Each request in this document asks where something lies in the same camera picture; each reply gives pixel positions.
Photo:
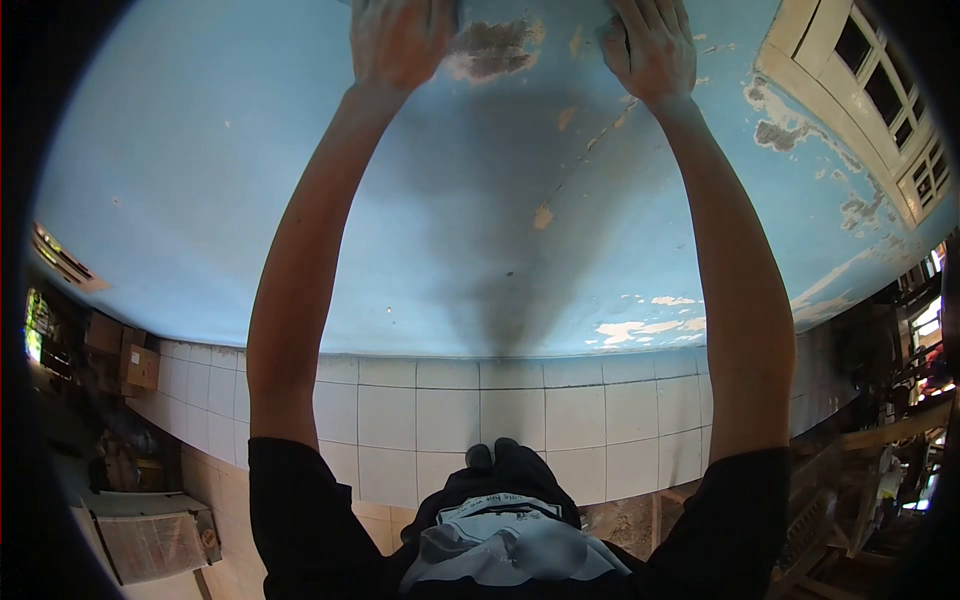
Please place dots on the person's right fingers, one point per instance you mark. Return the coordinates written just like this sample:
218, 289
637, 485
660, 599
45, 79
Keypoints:
656, 13

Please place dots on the cream wooden window frame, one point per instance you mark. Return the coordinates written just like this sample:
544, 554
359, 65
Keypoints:
862, 82

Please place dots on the person's right hand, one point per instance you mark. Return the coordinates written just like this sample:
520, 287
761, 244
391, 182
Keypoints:
652, 60

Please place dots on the brown cardboard box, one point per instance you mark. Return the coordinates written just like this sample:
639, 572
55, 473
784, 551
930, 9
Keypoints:
141, 367

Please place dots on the white box-shaped appliance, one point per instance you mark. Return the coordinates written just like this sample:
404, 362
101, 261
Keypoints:
150, 536

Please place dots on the wooden furniture clutter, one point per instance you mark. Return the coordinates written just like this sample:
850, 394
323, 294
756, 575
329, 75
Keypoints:
862, 487

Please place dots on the person's body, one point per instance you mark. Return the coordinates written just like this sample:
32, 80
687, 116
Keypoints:
315, 525

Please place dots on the person's legs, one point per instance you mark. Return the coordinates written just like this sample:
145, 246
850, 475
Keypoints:
517, 472

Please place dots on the person's right thumb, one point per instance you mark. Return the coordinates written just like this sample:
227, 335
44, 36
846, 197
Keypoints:
613, 49

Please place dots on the wall vent opening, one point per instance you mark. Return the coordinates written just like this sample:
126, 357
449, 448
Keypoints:
64, 262

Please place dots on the person's left hand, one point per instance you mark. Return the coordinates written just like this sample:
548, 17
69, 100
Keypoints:
397, 45

